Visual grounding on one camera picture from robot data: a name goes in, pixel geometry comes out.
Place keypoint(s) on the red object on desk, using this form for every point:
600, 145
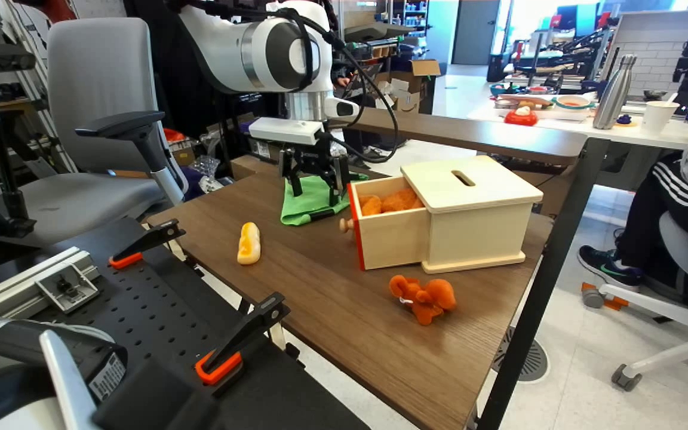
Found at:
522, 118

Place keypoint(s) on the dark brown desk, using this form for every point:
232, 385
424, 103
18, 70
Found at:
502, 133

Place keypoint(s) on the black metal post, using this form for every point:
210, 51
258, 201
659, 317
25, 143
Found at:
542, 287

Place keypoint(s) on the wooden drawer with red front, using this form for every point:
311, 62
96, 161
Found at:
393, 234

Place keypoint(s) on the aluminium extrusion rail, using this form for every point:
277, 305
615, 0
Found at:
18, 287

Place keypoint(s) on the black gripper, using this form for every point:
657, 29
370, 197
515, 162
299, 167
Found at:
315, 161

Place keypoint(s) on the orange plush toy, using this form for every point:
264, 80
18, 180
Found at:
428, 299

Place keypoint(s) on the steel water bottle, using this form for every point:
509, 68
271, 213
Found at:
615, 95

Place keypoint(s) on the grey office chair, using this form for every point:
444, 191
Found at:
96, 72

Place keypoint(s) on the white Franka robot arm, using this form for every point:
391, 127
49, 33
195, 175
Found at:
256, 56

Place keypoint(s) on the white perforated panel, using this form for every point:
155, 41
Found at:
662, 47

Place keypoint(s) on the green towel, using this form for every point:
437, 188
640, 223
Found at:
309, 209

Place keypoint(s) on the orange balls in drawer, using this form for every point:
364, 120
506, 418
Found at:
388, 201

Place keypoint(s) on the white office chair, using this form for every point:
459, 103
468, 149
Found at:
678, 310

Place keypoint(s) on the wooden box with slot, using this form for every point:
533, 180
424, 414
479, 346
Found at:
479, 223

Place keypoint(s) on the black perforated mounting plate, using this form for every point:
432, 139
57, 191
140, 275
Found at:
160, 317

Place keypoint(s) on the seated person in black trousers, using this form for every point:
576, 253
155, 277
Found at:
662, 199

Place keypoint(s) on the yellow banana toy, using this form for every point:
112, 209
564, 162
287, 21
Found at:
248, 244

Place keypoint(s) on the white cup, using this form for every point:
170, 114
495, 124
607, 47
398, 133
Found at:
659, 118

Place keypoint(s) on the cardboard box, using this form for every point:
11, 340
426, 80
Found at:
416, 83

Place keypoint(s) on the round floor drain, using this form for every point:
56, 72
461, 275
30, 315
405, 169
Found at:
533, 360

